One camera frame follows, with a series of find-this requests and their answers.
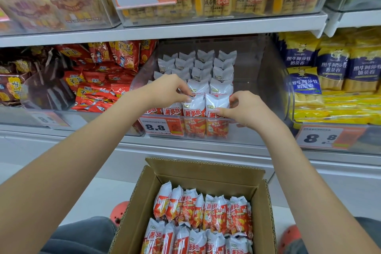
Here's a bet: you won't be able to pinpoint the person's left leg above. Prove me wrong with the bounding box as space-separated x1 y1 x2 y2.
39 216 117 254

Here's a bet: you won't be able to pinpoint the red white snack packet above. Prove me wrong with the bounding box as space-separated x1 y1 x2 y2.
205 94 230 139
182 93 206 139

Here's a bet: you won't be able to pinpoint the brown cardboard box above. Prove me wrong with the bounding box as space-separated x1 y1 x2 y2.
109 157 278 254

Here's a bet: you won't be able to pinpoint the white shelf board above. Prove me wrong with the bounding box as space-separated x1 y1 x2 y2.
0 124 381 181
0 11 328 48
323 8 381 38

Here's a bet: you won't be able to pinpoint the red clog shoe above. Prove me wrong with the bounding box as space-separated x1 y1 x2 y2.
110 201 130 227
278 225 302 254

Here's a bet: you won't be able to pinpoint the person's right forearm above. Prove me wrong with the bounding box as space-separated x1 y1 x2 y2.
258 118 381 254

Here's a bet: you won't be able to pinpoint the stack of yellow blue packets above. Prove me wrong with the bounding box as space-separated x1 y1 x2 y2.
277 27 381 130

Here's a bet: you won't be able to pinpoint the person's right hand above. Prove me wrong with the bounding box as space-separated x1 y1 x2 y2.
213 91 277 132

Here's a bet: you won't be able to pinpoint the pile of red noodle packets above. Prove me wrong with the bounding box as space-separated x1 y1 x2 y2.
57 40 158 113

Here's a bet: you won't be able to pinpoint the pile of dark brown packets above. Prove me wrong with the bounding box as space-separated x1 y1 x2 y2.
0 46 76 111

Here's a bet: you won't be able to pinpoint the person's left forearm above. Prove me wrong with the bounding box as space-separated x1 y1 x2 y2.
0 86 153 254

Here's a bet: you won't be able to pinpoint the rows of red white packets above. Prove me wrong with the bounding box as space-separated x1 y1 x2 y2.
144 50 238 116

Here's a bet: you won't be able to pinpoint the person's left hand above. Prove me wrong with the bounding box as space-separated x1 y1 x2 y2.
142 74 193 111

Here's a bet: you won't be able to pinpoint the pile of red white packets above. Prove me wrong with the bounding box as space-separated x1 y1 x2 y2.
140 181 254 254

